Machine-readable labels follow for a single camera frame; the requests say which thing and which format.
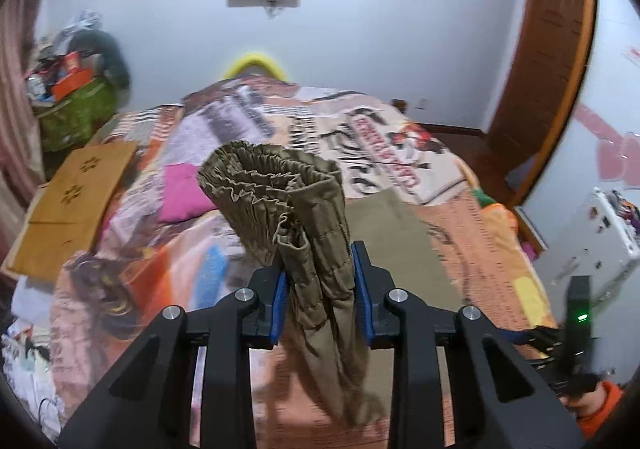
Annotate white heart-print sliding wardrobe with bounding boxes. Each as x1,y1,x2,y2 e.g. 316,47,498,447
520,0,640,280

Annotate olive green pants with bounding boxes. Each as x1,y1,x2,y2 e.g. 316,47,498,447
196,140,468,427

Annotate pink cloth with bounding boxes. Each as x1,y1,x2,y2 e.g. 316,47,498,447
159,163,221,224

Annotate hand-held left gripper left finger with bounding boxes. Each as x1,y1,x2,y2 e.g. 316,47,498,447
57,265,288,449

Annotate yellow foam bed guard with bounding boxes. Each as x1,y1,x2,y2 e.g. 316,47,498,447
222,51,288,80

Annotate pile of clothes and boxes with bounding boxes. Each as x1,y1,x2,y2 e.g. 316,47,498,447
25,9,103,102

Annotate newspaper print blanket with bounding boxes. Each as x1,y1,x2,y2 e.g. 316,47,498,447
50,79,558,449

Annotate striped pink curtain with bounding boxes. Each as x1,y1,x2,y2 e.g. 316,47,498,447
0,0,66,210

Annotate person's right forearm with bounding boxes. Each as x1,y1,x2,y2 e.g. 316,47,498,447
575,381,626,440

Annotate pile of papers and cloths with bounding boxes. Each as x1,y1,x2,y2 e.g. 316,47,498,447
0,319,66,440

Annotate wooden lap desk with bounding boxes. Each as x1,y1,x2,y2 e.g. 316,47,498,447
7,141,138,280

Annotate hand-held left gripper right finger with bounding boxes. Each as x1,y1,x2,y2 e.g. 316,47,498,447
350,241,586,449

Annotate white folded bedding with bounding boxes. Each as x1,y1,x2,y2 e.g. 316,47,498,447
10,276,61,320

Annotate green patterned bag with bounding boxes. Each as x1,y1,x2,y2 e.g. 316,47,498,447
35,76,121,152

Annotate brown wooden door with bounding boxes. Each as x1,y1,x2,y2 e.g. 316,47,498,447
487,0,586,164

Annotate orange box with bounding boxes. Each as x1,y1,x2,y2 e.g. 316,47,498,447
50,69,96,100

